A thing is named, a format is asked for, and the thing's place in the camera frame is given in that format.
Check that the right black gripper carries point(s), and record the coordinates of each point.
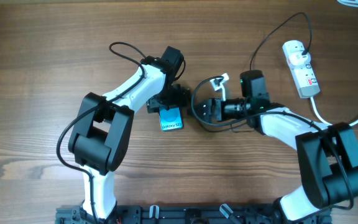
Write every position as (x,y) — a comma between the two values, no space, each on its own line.
(209,105)

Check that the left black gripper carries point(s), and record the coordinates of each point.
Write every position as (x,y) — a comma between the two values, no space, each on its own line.
(179,99)

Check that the smartphone with teal screen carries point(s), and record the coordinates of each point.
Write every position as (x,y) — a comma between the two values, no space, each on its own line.
(170,119)

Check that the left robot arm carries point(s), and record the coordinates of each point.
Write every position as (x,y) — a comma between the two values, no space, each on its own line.
(100,135)

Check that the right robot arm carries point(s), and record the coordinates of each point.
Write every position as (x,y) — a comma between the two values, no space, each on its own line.
(327,154)

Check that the white USB charger plug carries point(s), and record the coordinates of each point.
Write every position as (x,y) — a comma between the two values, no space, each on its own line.
(297,59)

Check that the white power strip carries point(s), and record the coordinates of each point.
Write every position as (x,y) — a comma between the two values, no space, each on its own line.
(305,80)

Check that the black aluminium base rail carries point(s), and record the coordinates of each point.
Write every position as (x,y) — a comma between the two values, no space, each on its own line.
(194,214)

